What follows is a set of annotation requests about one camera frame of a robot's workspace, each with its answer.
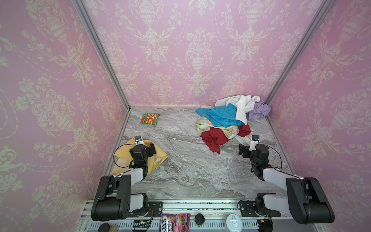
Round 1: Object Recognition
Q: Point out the mustard yellow cloth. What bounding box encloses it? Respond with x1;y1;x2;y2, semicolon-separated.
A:
111;138;169;175

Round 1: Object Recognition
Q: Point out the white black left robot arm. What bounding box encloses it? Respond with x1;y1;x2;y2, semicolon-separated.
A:
91;143;156;221

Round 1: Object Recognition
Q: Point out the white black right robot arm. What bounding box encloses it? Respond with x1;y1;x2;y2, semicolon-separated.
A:
238;144;335;224

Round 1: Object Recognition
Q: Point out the dark red cloth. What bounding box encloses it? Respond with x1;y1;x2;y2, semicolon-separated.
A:
200;125;251;155

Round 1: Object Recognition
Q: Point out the turquoise blue cloth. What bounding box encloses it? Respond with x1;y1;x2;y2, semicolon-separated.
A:
195;104;244;128

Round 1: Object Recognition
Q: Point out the lavender purple cloth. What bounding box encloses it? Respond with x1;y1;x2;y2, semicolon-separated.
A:
246;102;271;120

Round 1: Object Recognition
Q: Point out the white cloth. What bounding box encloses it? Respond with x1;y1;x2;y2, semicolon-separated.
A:
213;95;260;129

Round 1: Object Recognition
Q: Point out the pastel floral cloth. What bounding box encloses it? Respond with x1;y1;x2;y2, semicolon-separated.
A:
196;117;239;139

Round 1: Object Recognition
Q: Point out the green orange snack packet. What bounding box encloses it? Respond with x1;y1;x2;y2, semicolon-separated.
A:
140;113;160;126

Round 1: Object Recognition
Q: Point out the white round lid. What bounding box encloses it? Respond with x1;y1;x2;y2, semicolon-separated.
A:
225;214;243;232

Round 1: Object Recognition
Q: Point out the pink candy bag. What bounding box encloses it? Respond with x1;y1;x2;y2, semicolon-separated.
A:
159;214;191;232

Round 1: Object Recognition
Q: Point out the small black round cap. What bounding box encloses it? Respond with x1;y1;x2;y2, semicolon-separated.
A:
194;213;205;227

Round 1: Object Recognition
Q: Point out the dark brown jar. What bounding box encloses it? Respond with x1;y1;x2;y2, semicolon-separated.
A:
98;223;118;232

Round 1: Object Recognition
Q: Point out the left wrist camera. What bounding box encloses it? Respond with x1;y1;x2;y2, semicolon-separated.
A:
134;135;144;145

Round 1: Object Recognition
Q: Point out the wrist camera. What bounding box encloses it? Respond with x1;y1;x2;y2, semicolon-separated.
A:
134;135;144;145
249;135;260;151

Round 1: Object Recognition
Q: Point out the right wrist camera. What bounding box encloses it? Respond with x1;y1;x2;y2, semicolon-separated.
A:
249;135;260;151

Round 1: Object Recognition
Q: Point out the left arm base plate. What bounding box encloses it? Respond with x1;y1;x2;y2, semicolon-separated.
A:
129;202;163;218

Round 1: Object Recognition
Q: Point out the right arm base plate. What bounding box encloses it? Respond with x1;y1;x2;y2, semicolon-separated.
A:
237;200;281;218

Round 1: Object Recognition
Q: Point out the aluminium front rail frame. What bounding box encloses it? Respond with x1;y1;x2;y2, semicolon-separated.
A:
75;198;332;232

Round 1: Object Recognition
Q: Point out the aluminium corner post left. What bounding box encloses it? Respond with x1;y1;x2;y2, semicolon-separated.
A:
71;0;130;110

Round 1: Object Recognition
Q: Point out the aluminium corner post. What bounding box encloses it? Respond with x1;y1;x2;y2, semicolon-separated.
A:
71;0;130;110
265;0;340;105

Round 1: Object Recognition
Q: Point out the aluminium corner post right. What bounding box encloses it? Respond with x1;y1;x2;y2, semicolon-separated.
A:
265;0;340;105

